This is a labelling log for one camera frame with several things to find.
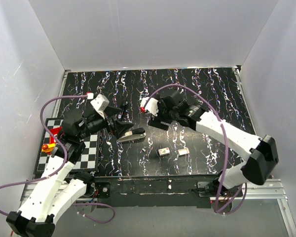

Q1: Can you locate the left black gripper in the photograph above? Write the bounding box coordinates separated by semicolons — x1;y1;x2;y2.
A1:
78;105;134;139

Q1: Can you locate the black stapler magazine part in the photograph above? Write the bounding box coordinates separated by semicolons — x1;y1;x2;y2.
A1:
118;100;128;121

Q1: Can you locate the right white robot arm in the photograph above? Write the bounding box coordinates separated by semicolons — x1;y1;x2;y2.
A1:
140;91;279;196

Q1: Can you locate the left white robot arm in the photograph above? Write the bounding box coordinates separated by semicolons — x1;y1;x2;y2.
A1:
6;94;133;237

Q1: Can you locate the white staple box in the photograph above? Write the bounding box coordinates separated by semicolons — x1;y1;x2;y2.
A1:
158;148;170;157

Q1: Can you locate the open staple box tray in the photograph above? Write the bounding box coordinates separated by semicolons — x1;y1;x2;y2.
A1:
178;148;189;157

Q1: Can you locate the black white checkerboard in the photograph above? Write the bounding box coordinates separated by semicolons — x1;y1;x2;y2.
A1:
34;118;99;175

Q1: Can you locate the red toy house block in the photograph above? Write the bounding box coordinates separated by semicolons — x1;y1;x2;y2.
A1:
49;126;62;144

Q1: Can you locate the orange toy car base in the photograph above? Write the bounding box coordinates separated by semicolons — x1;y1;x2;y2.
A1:
41;143;56;155

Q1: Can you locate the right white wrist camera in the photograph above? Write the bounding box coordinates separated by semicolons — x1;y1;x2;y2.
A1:
140;97;159;117

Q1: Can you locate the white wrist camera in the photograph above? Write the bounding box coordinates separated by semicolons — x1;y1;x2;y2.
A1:
87;92;109;119
140;97;159;117

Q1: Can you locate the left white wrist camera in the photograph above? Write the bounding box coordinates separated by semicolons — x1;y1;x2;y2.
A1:
87;92;109;119

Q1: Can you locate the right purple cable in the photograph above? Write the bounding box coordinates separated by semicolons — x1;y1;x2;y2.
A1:
143;83;249;215

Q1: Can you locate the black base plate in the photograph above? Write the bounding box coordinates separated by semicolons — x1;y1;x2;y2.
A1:
95;174;215;208

